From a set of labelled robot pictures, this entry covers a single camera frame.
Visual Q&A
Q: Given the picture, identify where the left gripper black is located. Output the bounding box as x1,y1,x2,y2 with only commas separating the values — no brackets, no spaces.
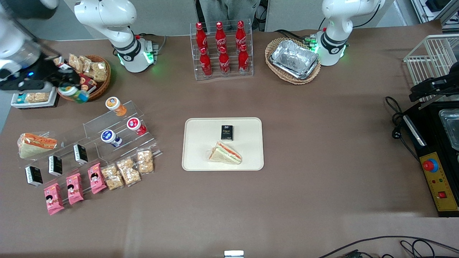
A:
410,71,459,103

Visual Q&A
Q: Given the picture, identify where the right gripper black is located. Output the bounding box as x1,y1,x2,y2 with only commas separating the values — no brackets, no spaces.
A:
0,56,81,91

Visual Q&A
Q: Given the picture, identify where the green gum bottle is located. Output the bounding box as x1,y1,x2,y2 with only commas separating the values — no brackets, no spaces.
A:
58,84,89,104

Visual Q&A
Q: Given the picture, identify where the orange gum bottle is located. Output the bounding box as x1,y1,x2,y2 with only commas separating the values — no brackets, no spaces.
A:
105,96,127,117

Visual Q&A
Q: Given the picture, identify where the blue gum bottle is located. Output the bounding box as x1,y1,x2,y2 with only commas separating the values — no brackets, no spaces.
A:
100,129,123,148

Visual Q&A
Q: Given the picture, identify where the red gum bottle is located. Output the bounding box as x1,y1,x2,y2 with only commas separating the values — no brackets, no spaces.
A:
126,117,147,136

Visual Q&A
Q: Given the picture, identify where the cream plastic tray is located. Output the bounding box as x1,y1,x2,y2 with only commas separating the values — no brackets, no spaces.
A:
181,117,265,171

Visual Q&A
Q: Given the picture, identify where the clear bag of crackers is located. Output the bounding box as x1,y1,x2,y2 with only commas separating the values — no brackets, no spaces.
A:
79,56,94,74
68,54,84,74
90,62,108,82

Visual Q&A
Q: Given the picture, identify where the brown wicker snack basket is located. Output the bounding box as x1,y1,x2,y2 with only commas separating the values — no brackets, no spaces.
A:
57,54,112,102

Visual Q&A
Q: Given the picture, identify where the rice crisp snack pack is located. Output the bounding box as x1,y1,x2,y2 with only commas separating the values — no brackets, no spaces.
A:
25,92,51,104

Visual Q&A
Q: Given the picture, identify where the dark woven base mat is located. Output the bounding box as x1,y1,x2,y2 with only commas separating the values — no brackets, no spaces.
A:
20,104,60,110

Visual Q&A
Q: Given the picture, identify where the white rectangular dish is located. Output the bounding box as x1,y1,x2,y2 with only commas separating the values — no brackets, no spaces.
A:
10,87,58,108

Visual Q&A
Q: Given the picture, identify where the shiny metal pan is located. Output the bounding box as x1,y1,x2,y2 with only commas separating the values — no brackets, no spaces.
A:
439,109,459,151

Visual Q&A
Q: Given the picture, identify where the black machine yellow panel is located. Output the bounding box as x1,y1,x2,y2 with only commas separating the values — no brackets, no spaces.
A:
402,100,459,218

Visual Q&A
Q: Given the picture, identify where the clear acrylic stepped stand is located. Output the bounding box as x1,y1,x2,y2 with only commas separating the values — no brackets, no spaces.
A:
82,100,162,165
18,131,103,201

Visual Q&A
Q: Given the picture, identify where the wrapped triangle sandwich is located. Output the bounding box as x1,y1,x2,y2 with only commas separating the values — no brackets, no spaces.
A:
17,132,58,159
207,141,243,165

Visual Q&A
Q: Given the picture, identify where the small black white box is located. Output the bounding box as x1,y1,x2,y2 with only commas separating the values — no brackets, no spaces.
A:
48,155,63,176
73,144,89,164
24,166,43,186

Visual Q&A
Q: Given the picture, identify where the grey metal shelf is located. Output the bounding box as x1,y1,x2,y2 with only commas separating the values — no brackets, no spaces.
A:
411,0,459,33

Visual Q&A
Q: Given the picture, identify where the pink cartoon snack pack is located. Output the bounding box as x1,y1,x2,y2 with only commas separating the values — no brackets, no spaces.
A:
43,183,65,216
66,173,85,205
87,163,107,195

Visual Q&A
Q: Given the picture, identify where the clear-wrapped rice cracker pack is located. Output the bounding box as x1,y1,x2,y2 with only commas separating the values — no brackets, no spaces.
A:
136,149,155,174
100,164,125,191
116,157,142,186

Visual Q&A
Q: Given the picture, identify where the light wicker basket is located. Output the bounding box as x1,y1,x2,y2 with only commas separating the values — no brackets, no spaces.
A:
265,37,322,85

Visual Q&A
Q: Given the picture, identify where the silver foil container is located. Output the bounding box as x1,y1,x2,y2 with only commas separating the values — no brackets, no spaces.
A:
270,39,320,80

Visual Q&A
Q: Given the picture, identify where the red cola bottle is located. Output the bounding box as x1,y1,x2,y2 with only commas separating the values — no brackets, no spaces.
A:
199,47,213,77
236,20,247,50
219,47,231,76
238,45,249,75
215,21,227,51
195,22,208,51

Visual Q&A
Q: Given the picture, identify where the clear acrylic bottle rack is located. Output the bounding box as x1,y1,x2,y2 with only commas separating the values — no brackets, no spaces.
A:
189,19,254,81

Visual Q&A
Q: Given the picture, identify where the person in grey trousers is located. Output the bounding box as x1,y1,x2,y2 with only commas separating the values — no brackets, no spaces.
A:
198,0,261,23

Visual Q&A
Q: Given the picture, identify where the black power cable with plug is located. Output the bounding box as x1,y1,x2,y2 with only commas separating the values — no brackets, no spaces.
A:
385,96,422,163

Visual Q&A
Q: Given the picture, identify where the white wire basket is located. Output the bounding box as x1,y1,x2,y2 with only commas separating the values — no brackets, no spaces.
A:
403,34,459,102

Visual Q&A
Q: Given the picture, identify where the grey arm base cable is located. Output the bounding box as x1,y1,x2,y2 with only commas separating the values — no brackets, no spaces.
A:
138,33,167,54

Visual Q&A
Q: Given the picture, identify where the black arm base cable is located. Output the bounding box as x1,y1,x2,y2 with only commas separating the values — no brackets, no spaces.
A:
274,29,316,43

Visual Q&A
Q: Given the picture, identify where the long black cable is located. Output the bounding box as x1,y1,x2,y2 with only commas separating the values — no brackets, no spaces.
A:
317,235,459,258

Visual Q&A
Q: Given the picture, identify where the looped black cable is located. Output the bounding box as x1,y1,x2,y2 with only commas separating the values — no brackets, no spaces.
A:
400,239,459,258

